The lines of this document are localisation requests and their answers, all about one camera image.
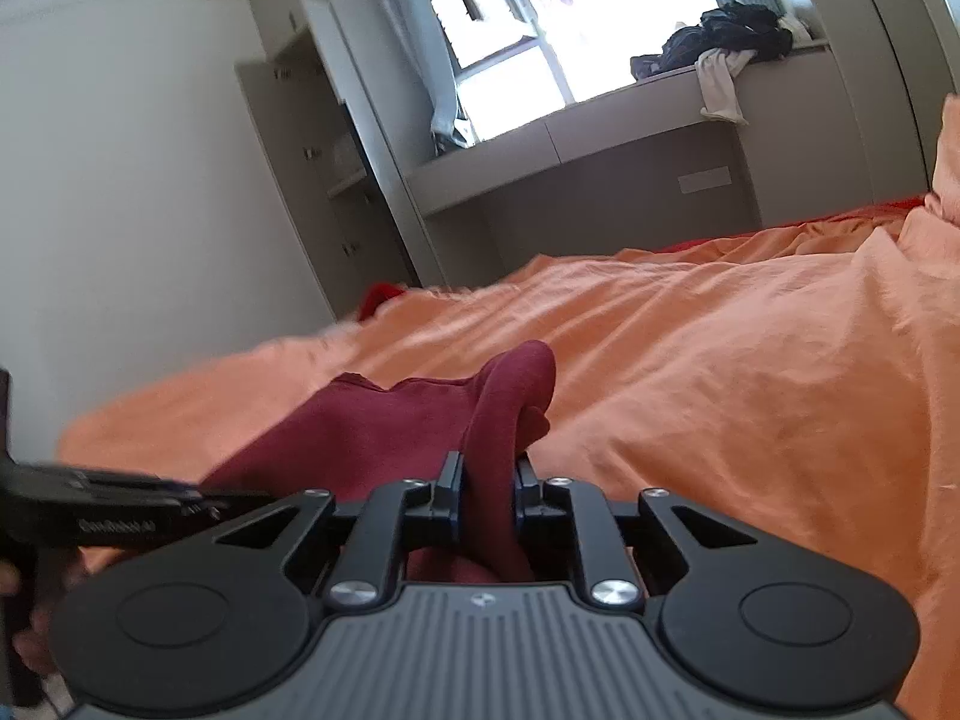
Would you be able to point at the grey window seat cabinet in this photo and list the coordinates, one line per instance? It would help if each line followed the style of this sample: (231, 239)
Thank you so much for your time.
(600, 187)

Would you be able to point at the person's left hand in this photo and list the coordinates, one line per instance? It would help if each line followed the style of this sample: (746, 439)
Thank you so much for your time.
(34, 649)

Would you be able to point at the white wall socket plate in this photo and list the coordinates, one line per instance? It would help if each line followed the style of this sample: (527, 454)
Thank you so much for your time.
(703, 180)

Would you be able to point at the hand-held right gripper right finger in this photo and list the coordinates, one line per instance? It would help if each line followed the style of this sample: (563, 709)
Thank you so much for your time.
(523, 499)

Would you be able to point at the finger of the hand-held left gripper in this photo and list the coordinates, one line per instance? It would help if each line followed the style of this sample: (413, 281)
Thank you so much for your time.
(217, 504)

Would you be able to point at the grey tall closet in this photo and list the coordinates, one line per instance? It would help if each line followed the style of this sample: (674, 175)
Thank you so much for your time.
(900, 52)

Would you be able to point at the red bed sheet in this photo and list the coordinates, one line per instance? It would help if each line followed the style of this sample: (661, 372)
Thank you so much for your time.
(825, 219)

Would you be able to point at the grey open wardrobe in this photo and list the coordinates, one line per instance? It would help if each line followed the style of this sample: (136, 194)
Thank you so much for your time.
(300, 165)

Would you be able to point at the pile of dark clothes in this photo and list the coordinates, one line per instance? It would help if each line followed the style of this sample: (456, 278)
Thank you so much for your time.
(720, 34)

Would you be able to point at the window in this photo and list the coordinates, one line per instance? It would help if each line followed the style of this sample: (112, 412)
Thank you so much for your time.
(525, 52)

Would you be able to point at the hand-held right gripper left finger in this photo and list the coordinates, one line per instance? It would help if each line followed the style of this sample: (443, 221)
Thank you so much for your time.
(453, 499)

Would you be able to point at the white garment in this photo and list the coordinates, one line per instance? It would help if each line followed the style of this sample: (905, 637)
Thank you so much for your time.
(718, 90)

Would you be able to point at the red cloth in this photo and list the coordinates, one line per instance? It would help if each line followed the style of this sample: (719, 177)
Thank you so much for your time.
(377, 300)

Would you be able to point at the maroon long-sleeved shirt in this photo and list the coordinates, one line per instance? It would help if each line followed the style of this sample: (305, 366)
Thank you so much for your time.
(375, 427)

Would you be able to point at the orange blanket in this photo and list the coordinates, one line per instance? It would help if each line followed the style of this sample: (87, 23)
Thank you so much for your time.
(712, 352)

